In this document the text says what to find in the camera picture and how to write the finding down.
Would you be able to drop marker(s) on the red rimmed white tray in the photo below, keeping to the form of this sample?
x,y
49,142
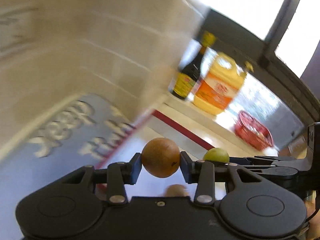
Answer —
x,y
190,137

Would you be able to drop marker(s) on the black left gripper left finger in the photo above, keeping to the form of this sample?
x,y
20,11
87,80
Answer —
x,y
116,176

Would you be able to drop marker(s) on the dark window frame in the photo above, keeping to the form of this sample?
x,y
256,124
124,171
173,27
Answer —
x,y
278,37

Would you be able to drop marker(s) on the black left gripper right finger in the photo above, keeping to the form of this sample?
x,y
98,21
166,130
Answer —
x,y
205,174

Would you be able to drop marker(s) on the yellow detergent jug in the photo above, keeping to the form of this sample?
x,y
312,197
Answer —
x,y
221,84

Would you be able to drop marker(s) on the blue sleep tight mat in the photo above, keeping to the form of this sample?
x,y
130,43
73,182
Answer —
x,y
85,132

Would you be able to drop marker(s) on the green round fruit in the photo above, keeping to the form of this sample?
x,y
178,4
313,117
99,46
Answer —
x,y
217,155

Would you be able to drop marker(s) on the dark soy sauce bottle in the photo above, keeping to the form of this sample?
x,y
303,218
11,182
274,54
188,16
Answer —
x,y
190,74

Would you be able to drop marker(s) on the red plastic basket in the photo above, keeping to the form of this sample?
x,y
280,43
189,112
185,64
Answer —
x,y
253,132

